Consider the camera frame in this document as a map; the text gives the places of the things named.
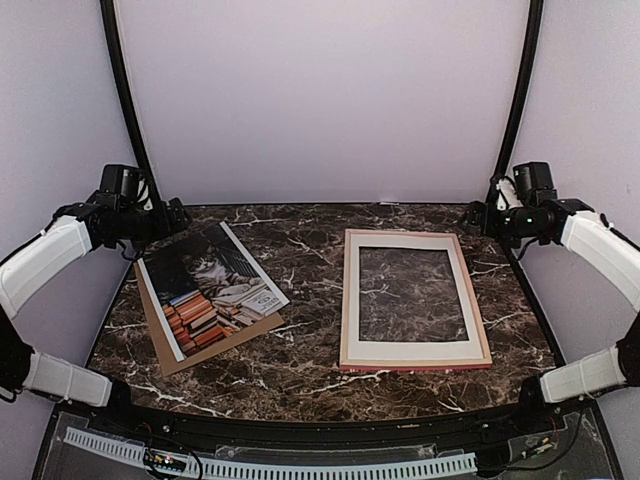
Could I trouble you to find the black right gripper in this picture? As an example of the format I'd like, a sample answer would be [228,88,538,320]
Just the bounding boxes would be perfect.
[458,200,544,248]

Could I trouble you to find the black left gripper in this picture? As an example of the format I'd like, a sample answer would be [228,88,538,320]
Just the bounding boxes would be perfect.
[119,197,192,251]

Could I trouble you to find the cat and books photo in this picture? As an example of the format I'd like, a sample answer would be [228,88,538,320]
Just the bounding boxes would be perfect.
[136,222,291,362]

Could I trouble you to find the brown cardboard backing board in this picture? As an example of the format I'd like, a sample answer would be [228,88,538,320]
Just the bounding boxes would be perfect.
[134,261,284,376]

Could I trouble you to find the clear acrylic sheet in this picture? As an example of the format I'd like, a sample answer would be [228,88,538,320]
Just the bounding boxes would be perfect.
[358,247,469,343]

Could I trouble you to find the pink wooden picture frame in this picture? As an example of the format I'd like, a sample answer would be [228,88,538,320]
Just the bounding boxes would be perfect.
[338,228,493,372]

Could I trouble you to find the white photo mat board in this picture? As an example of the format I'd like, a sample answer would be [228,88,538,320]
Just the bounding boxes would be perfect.
[346,233,487,362]

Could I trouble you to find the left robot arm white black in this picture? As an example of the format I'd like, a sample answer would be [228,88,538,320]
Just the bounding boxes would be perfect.
[1,198,191,436]

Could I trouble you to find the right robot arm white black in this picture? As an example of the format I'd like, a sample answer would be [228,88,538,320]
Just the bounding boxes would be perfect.
[458,199,639,434]

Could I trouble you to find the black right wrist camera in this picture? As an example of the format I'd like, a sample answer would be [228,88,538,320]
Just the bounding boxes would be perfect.
[495,162,558,211]

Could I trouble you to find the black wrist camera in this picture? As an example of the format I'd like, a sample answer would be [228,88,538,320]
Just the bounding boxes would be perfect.
[95,164,149,211]
[495,162,558,211]

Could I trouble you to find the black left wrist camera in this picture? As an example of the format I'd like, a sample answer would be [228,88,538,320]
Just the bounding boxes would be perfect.
[95,164,149,211]

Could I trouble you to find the black front table rail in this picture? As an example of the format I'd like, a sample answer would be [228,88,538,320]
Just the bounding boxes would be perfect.
[47,400,593,452]

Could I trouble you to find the black right corner post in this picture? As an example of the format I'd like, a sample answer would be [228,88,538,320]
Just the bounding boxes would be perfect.
[486,0,544,212]

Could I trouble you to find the black corner post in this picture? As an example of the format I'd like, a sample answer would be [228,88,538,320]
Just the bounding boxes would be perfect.
[486,0,544,212]
[99,0,161,207]

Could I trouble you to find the black left corner post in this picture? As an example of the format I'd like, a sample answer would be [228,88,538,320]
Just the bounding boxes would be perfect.
[99,0,161,207]

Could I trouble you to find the white slotted cable duct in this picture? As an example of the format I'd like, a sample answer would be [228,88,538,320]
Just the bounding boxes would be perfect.
[63,427,478,480]

